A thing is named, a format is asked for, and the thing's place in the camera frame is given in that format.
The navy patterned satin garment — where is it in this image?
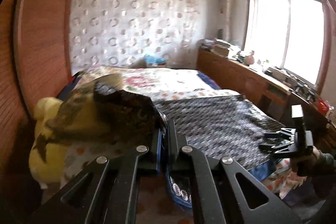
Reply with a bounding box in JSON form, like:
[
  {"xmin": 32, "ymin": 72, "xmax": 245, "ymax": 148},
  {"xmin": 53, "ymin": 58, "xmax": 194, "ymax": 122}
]
[{"xmin": 93, "ymin": 81, "xmax": 283, "ymax": 180}]

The dark sleeved right forearm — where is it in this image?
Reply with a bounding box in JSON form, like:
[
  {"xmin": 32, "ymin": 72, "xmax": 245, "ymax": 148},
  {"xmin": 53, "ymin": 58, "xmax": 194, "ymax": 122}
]
[{"xmin": 311, "ymin": 150, "xmax": 335, "ymax": 199}]

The person right hand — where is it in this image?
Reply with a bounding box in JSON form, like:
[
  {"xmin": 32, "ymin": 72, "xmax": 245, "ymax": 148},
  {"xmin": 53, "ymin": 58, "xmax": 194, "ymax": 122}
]
[{"xmin": 290, "ymin": 146, "xmax": 323, "ymax": 177}]

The long wooden side cabinet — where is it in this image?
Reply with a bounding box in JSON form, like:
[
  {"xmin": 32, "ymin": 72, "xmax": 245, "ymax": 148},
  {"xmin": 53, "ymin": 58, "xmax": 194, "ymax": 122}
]
[{"xmin": 197, "ymin": 50, "xmax": 335, "ymax": 151}]

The orange print bed sheet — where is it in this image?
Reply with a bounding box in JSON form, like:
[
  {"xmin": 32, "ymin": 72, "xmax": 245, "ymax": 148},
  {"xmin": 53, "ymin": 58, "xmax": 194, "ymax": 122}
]
[{"xmin": 54, "ymin": 83, "xmax": 301, "ymax": 223}]

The yellow plush toy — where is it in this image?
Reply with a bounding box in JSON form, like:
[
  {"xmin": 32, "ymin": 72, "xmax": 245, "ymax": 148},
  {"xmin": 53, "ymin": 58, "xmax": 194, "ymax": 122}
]
[{"xmin": 29, "ymin": 97, "xmax": 68, "ymax": 190}]

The olive gold patterned pillow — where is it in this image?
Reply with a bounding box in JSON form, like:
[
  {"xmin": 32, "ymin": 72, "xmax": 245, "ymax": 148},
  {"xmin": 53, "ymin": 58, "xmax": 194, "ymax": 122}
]
[{"xmin": 46, "ymin": 73, "xmax": 123, "ymax": 140}]

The pink figurine on cabinet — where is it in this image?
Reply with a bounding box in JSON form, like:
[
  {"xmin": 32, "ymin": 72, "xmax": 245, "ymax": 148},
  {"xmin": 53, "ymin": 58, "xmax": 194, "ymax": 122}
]
[{"xmin": 244, "ymin": 51, "xmax": 255, "ymax": 66}]

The stack of papers and boxes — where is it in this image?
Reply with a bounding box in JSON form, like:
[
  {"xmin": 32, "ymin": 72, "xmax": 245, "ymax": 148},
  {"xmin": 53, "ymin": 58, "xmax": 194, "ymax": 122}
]
[{"xmin": 199, "ymin": 39, "xmax": 241, "ymax": 58}]

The floral quilt on bed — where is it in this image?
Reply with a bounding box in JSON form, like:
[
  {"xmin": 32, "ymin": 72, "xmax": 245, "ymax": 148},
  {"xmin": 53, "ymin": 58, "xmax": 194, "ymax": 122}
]
[{"xmin": 58, "ymin": 65, "xmax": 221, "ymax": 100}]

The blue tissue box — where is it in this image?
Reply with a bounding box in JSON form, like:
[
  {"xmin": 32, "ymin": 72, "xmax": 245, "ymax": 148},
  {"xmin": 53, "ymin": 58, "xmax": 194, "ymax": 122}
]
[{"xmin": 144, "ymin": 55, "xmax": 166, "ymax": 68}]

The beige window curtain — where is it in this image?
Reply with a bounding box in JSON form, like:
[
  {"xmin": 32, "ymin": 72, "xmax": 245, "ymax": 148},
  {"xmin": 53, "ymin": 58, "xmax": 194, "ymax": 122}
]
[{"xmin": 217, "ymin": 0, "xmax": 234, "ymax": 42}]

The wooden louvered wardrobe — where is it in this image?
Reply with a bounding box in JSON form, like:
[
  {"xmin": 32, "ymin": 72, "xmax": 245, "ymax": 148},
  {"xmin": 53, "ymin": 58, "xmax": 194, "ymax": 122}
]
[{"xmin": 1, "ymin": 0, "xmax": 71, "ymax": 188}]

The window with wooden frame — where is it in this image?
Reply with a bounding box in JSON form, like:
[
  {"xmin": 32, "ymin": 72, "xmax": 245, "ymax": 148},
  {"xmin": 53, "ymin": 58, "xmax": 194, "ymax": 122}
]
[{"xmin": 243, "ymin": 0, "xmax": 331, "ymax": 93}]

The circle patterned wall curtain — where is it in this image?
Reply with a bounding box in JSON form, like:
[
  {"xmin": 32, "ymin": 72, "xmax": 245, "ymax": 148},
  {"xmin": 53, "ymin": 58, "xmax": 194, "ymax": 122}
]
[{"xmin": 69, "ymin": 0, "xmax": 205, "ymax": 73}]

